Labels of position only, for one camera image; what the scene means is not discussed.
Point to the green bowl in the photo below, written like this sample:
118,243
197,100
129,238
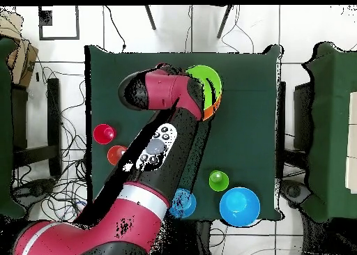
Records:
203,73

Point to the orange bowl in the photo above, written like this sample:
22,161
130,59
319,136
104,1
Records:
212,111

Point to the large blue bowl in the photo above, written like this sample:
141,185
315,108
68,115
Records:
239,207

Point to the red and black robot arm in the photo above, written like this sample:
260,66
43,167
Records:
134,210

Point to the black tripod leg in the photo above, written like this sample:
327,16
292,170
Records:
224,21
150,18

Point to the red cup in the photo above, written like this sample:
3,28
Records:
100,134

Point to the dark green table cloth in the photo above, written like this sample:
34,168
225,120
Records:
251,126

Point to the orange cup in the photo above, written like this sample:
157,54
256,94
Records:
113,154

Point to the plain green cup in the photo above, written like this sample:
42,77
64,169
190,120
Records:
218,181

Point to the small blue bowl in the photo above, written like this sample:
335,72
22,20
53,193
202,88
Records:
185,207

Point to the cardboard box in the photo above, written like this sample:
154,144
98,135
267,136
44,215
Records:
23,62

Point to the green cloth covered side table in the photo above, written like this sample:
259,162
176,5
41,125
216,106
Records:
329,126
5,126

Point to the grey base with knob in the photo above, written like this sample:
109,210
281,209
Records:
36,189

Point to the black stand frame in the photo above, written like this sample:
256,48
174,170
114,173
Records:
54,113
281,104

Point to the black square floor frame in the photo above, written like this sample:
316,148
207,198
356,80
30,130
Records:
46,18

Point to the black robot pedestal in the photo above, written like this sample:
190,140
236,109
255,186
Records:
203,238

